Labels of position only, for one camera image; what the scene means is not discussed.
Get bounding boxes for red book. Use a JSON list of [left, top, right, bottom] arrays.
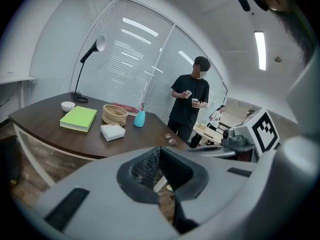
[[112, 102, 140, 118]]

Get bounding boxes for white square block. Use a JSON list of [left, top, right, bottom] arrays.
[[99, 123, 127, 143]]

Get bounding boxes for eyeglasses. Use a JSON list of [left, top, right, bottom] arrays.
[[164, 133, 179, 147]]

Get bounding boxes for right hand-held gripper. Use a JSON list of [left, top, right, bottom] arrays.
[[187, 107, 281, 164]]

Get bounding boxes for white desk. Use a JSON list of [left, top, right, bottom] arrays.
[[0, 74, 37, 110]]

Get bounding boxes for ceiling strip light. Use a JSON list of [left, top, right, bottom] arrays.
[[254, 30, 267, 72]]

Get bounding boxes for green book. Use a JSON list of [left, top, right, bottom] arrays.
[[59, 105, 98, 133]]

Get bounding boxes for black case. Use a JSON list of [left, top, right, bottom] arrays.
[[0, 135, 21, 183]]

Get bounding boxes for white round coaster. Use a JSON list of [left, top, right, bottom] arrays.
[[60, 101, 76, 113]]

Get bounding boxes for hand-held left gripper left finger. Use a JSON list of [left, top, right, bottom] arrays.
[[34, 146, 176, 238]]

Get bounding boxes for blue spray bottle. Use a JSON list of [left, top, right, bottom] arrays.
[[132, 102, 147, 128]]

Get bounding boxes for beige woven bowl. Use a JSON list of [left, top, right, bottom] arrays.
[[101, 104, 129, 128]]

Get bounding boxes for black desk lamp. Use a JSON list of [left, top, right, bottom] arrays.
[[70, 34, 107, 104]]

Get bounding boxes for right hand-held gripper camera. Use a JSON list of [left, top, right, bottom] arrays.
[[222, 128, 249, 148]]

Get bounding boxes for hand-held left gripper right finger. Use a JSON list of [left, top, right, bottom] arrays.
[[159, 146, 261, 235]]

